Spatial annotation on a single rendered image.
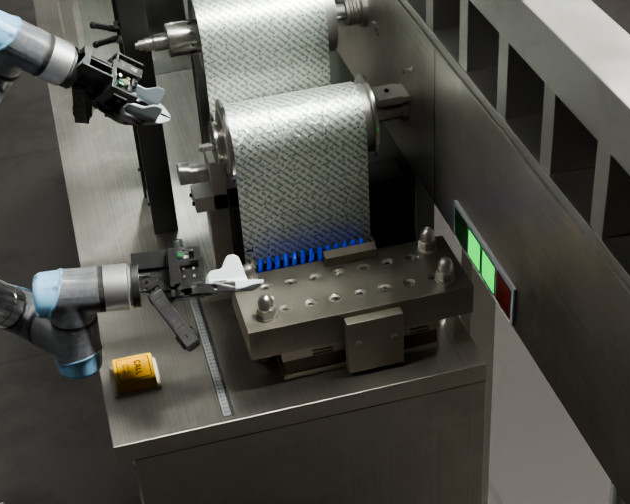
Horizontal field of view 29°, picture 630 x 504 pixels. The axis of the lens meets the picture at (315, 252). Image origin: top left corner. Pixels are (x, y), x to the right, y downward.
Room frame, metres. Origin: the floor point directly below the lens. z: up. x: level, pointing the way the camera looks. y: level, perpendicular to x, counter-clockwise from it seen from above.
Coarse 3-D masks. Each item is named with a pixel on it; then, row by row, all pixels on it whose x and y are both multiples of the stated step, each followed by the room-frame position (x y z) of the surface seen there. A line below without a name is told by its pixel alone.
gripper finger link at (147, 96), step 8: (136, 88) 1.87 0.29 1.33; (144, 88) 1.87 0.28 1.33; (152, 88) 1.86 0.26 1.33; (160, 88) 1.86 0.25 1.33; (144, 96) 1.87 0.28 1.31; (152, 96) 1.87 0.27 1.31; (160, 96) 1.87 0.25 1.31; (144, 104) 1.87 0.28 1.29; (152, 104) 1.88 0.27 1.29; (160, 104) 1.89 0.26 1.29
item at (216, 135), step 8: (216, 120) 1.82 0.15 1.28; (208, 128) 1.83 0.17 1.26; (216, 128) 1.79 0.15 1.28; (216, 136) 1.77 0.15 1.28; (216, 144) 1.77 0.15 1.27; (224, 144) 1.77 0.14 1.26; (216, 152) 1.76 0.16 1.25; (224, 152) 1.77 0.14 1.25; (216, 160) 1.78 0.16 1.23; (224, 160) 1.77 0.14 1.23
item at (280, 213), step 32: (352, 160) 1.79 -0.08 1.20; (256, 192) 1.75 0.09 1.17; (288, 192) 1.76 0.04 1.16; (320, 192) 1.77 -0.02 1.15; (352, 192) 1.79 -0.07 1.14; (256, 224) 1.75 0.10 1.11; (288, 224) 1.76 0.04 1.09; (320, 224) 1.77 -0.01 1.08; (352, 224) 1.79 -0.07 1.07; (256, 256) 1.75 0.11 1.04
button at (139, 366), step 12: (120, 360) 1.62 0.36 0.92; (132, 360) 1.62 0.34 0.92; (144, 360) 1.62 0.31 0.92; (120, 372) 1.59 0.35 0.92; (132, 372) 1.59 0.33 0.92; (144, 372) 1.58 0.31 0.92; (120, 384) 1.56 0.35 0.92; (132, 384) 1.56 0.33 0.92; (144, 384) 1.57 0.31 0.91; (156, 384) 1.57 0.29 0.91
